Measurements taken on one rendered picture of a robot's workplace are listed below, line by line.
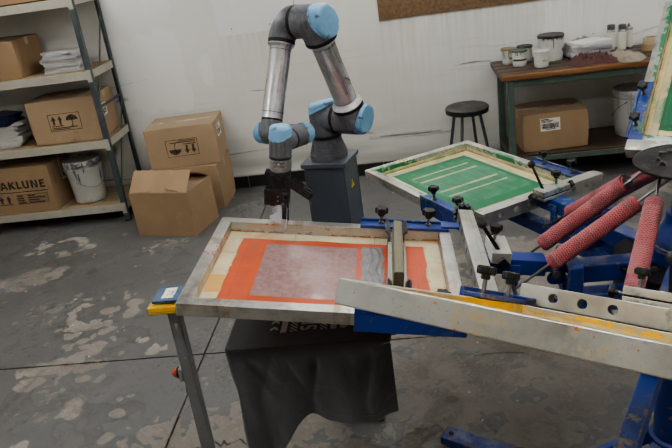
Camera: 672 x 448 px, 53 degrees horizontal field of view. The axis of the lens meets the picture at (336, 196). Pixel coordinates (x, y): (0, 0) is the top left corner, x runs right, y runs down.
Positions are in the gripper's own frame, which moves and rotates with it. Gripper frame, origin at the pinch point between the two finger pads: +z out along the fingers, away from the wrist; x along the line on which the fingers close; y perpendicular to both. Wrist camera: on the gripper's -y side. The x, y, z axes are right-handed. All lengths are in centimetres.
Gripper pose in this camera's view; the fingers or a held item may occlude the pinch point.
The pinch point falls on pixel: (286, 224)
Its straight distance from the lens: 234.3
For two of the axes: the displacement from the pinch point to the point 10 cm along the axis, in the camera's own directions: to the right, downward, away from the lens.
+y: -10.0, -0.5, 0.5
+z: -0.3, 9.3, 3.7
